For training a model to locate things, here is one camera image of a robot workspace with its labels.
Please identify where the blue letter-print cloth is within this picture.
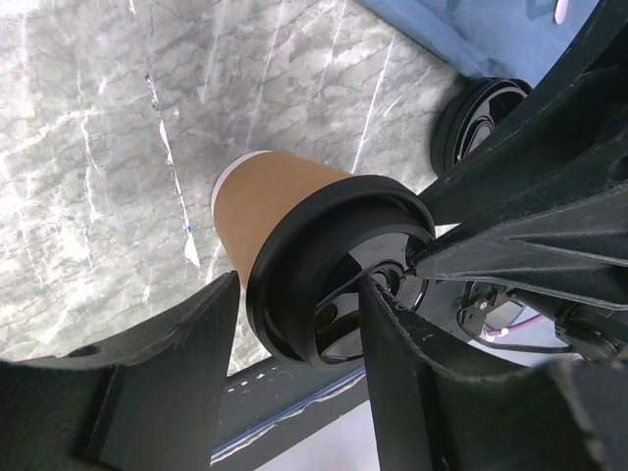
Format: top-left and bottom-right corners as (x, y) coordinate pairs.
(361, 0), (599, 86)

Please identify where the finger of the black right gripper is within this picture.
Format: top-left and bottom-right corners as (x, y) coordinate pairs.
(437, 1), (627, 209)

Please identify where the black coffee cup lid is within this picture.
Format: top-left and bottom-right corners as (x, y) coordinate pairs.
(246, 176), (435, 370)

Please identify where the black lid stack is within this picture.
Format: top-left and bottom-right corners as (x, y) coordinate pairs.
(430, 78), (532, 177)

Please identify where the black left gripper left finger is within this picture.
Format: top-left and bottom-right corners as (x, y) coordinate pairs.
(1, 272), (239, 470)

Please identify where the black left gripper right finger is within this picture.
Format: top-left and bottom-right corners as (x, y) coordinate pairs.
(359, 280), (627, 470)

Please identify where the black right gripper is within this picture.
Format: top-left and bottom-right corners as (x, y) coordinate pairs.
(415, 179), (627, 366)

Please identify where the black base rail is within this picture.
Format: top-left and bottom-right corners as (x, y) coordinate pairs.
(210, 357), (368, 470)

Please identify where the brown paper coffee cup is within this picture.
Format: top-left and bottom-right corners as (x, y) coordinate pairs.
(211, 150), (351, 287)

